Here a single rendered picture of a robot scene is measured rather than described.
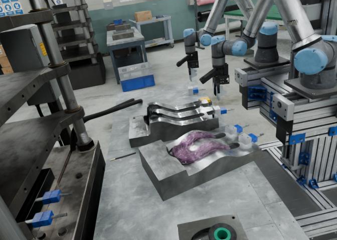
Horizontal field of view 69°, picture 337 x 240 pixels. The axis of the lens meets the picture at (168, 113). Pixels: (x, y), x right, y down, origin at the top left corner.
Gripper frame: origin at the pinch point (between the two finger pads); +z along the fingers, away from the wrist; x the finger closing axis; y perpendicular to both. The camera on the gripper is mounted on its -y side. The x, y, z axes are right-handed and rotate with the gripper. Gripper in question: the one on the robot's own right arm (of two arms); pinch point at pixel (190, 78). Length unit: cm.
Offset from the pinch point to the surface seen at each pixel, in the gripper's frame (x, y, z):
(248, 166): -89, 23, 12
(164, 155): -91, -13, 2
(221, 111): -40.4, 18.0, 9.1
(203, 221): -123, 1, 5
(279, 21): 249, 146, 9
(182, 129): -62, -6, 7
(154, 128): -65, -21, 3
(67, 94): -63, -62, -21
